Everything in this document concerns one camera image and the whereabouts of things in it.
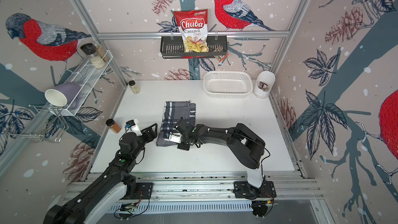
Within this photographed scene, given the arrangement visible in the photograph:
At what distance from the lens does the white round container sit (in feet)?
3.48

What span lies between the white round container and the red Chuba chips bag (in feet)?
1.43

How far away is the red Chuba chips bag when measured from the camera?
31.9 inches
